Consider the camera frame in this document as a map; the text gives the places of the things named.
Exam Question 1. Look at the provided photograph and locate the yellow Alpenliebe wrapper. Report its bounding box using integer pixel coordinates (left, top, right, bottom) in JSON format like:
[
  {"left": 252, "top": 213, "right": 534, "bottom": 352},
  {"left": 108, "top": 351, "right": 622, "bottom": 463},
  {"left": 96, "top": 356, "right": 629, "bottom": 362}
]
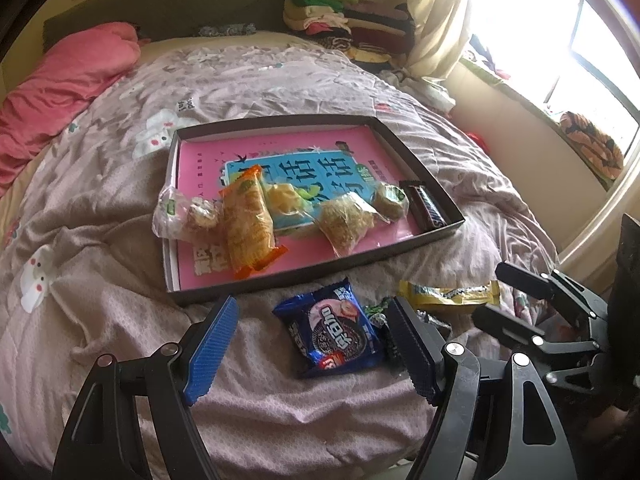
[{"left": 398, "top": 281, "right": 500, "bottom": 313}]

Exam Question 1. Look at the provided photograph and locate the blue Oreo packet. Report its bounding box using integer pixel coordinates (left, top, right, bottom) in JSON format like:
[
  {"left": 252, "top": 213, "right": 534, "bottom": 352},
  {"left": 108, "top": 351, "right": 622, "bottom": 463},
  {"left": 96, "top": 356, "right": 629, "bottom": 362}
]
[{"left": 272, "top": 278, "right": 384, "bottom": 378}]

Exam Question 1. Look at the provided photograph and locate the Snickers bar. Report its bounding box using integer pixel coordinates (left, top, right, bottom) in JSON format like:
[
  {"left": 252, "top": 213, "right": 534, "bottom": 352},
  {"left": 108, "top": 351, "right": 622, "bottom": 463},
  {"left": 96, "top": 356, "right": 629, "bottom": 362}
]
[{"left": 399, "top": 180, "right": 447, "bottom": 232}]

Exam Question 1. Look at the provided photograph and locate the clear bag with cookie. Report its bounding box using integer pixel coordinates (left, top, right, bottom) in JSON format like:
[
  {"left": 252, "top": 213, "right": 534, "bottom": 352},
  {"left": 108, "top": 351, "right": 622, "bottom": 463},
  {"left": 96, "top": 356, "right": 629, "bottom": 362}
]
[{"left": 152, "top": 186, "right": 224, "bottom": 245}]

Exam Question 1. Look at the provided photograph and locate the orange cracker packet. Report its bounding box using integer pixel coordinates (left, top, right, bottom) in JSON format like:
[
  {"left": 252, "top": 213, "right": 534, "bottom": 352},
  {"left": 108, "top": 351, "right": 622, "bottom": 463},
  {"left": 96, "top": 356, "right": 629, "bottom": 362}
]
[{"left": 220, "top": 165, "right": 288, "bottom": 280}]

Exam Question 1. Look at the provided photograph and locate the green label round pastry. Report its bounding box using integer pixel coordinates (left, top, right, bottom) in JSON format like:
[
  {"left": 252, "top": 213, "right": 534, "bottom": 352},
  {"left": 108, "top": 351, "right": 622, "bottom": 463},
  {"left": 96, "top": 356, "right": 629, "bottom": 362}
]
[{"left": 371, "top": 182, "right": 409, "bottom": 222}]

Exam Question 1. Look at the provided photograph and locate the clear fluffy pastry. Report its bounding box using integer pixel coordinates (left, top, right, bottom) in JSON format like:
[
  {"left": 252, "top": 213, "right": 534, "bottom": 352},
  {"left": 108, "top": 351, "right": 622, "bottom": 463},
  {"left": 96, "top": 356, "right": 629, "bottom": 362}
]
[{"left": 314, "top": 192, "right": 390, "bottom": 258}]

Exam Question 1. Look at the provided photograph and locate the light green yellow candy pack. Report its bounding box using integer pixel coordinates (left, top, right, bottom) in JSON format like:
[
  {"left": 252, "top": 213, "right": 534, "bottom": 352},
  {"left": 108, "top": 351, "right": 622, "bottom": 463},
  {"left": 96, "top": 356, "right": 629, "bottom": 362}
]
[{"left": 262, "top": 182, "right": 314, "bottom": 231}]

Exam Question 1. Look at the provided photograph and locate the black green snack packet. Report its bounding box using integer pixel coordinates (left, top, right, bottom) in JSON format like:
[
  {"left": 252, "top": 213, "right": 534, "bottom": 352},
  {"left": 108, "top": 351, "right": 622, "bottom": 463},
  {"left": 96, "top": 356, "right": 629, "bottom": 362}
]
[{"left": 363, "top": 297, "right": 451, "bottom": 375}]

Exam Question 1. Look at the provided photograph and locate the dark shallow cardboard tray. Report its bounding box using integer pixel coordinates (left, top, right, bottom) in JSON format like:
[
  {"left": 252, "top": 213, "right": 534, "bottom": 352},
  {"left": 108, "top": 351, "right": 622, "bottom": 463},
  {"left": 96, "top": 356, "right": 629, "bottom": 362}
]
[{"left": 163, "top": 115, "right": 464, "bottom": 304}]

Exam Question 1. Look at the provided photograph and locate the orange patterned cushion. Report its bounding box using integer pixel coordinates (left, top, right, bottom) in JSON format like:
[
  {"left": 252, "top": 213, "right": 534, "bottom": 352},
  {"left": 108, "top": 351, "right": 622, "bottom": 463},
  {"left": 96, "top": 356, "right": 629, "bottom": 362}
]
[{"left": 559, "top": 112, "right": 625, "bottom": 181}]

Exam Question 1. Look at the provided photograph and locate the lilac floral quilt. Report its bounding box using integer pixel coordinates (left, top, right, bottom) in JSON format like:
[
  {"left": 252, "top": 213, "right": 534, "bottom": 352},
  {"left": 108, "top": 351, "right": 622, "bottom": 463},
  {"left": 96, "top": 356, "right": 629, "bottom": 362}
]
[{"left": 1, "top": 47, "right": 558, "bottom": 479}]

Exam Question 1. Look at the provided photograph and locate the pink and blue book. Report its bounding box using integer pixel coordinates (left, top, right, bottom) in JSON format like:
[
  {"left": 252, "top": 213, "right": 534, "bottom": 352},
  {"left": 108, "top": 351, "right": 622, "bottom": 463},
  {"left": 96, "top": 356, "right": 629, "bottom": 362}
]
[{"left": 166, "top": 122, "right": 412, "bottom": 274}]

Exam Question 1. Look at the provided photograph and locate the stack of folded clothes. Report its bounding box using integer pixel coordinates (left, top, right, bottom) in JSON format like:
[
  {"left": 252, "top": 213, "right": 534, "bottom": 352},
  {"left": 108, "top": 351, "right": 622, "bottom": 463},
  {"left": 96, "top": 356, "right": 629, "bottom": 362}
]
[{"left": 283, "top": 0, "right": 416, "bottom": 74}]

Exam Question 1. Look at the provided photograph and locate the pink duvet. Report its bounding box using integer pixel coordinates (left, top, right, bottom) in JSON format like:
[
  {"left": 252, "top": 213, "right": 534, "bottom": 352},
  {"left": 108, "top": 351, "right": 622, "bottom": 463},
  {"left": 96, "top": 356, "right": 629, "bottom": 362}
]
[{"left": 1, "top": 22, "right": 141, "bottom": 192}]

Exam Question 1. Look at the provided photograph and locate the cream curtain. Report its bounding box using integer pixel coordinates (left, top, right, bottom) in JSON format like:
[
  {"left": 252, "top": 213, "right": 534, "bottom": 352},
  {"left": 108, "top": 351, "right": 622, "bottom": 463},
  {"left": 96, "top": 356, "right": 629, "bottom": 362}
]
[{"left": 405, "top": 0, "right": 472, "bottom": 80}]

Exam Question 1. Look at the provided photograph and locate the dark patterned pillow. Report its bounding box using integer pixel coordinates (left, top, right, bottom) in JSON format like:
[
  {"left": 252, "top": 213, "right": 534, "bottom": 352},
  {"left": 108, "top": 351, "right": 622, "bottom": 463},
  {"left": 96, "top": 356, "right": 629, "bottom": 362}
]
[{"left": 198, "top": 23, "right": 257, "bottom": 38}]

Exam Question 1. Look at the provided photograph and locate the dark grey headboard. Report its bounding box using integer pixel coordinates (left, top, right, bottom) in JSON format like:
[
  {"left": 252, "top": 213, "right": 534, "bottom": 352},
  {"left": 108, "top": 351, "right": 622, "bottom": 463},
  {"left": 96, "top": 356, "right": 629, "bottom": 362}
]
[{"left": 42, "top": 0, "right": 286, "bottom": 50}]

